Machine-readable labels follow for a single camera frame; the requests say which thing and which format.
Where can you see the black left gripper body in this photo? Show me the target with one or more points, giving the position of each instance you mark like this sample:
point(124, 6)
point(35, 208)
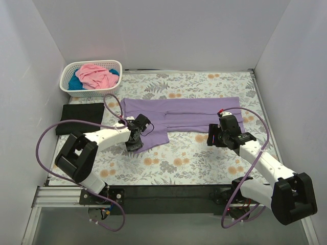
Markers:
point(134, 145)

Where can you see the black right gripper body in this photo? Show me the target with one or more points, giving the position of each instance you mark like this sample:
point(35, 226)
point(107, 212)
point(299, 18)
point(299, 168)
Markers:
point(212, 135)

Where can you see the purple t-shirt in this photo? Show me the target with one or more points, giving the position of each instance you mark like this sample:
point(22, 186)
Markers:
point(178, 115)

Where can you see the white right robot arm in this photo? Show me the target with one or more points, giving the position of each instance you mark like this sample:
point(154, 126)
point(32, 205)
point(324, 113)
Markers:
point(289, 195)

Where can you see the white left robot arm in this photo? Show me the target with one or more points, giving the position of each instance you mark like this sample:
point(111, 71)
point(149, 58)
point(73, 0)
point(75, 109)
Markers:
point(76, 157)

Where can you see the floral patterned tablecloth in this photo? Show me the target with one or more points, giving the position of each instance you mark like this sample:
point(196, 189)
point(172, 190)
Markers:
point(186, 159)

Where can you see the folded black t-shirt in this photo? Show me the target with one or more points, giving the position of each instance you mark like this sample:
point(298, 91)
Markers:
point(92, 113)

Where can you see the white plastic laundry basket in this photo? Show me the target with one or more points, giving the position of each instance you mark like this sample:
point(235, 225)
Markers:
point(68, 72)

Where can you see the pink t-shirt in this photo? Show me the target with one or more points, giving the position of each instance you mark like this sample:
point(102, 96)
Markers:
point(96, 77)

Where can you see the teal t-shirt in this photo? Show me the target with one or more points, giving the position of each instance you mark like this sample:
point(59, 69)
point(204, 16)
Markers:
point(74, 83)

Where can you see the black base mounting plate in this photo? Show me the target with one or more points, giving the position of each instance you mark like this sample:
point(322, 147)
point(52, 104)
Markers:
point(171, 199)

